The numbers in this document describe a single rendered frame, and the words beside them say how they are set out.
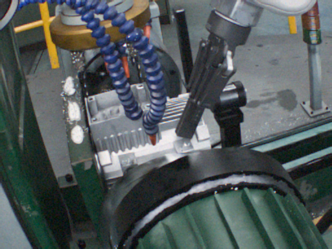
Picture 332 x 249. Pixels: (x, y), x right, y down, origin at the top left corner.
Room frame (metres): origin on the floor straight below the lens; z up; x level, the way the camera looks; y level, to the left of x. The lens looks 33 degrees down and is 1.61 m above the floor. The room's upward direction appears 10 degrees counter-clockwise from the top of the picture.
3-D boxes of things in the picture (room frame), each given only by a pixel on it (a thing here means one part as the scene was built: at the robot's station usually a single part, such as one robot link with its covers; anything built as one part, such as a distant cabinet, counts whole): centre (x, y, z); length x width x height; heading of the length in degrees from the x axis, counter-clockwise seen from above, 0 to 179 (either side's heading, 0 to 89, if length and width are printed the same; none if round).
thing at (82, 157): (0.81, 0.20, 0.97); 0.30 x 0.11 x 0.34; 8
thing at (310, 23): (1.20, -0.45, 1.10); 0.06 x 0.06 x 0.04
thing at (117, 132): (0.82, 0.08, 1.11); 0.12 x 0.11 x 0.07; 98
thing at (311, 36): (1.20, -0.45, 1.05); 0.06 x 0.06 x 0.04
